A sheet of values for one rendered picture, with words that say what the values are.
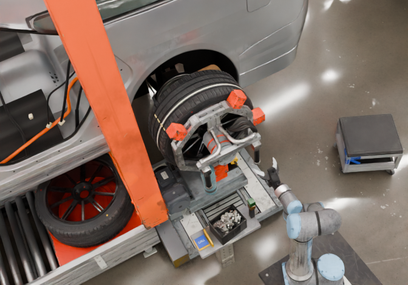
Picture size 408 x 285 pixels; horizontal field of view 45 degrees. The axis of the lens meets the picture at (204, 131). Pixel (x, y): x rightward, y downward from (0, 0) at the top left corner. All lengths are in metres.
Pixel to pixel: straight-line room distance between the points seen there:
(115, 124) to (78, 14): 0.64
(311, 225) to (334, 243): 1.00
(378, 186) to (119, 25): 2.32
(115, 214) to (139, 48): 1.15
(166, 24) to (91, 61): 0.85
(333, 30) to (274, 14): 1.91
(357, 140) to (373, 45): 1.41
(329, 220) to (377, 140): 1.48
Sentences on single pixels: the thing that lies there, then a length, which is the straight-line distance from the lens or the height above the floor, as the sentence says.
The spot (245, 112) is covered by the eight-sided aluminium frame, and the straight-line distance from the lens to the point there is 3.00.
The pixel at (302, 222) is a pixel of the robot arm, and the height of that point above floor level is 1.23.
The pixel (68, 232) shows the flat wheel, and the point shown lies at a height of 0.50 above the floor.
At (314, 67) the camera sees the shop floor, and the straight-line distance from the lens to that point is 4.63.
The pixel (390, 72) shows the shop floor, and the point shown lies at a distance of 4.69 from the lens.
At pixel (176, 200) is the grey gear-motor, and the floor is 0.39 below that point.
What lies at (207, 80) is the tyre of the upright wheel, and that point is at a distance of 2.95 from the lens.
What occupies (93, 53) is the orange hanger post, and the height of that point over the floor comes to 2.04.
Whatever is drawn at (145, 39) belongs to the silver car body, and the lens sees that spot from 2.74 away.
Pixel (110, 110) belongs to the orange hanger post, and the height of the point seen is 1.70.
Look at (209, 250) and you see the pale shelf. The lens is 3.15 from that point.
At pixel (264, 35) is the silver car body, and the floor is 1.16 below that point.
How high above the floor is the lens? 3.35
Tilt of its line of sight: 53 degrees down
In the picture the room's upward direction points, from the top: 9 degrees counter-clockwise
